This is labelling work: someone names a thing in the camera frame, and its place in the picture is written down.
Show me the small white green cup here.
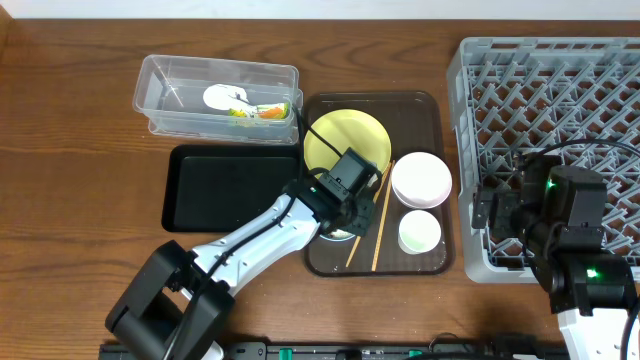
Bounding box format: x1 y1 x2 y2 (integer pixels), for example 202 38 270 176
398 210 442 255

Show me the white paper napkin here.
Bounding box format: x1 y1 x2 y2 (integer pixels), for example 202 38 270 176
203 84 251 111

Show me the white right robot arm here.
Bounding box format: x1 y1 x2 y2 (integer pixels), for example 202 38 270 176
471 155 639 359

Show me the brown serving tray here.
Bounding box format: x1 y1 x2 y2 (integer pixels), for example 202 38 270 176
304 91 455 278

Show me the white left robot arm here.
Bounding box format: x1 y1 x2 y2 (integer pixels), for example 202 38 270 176
105 181 375 359

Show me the clear plastic waste bin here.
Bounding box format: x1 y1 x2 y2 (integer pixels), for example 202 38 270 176
133 55 303 145

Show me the yellow plate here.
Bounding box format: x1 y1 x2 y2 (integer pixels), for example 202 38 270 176
304 109 392 175

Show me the black tray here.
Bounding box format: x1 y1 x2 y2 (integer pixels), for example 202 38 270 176
161 144 299 233

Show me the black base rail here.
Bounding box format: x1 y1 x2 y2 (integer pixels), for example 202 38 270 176
98 334 571 360

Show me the light blue bowl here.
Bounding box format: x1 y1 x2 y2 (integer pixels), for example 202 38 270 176
320 229 355 242

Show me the yellow green snack wrapper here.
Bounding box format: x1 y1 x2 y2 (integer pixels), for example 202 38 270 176
228 103 290 120

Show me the wooden chopstick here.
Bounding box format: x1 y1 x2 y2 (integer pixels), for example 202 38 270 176
371 160 395 272
345 160 395 268

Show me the gray dishwasher rack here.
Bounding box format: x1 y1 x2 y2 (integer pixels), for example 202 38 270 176
446 37 639 283

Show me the pink bowl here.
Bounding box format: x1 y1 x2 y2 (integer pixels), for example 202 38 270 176
391 152 453 209

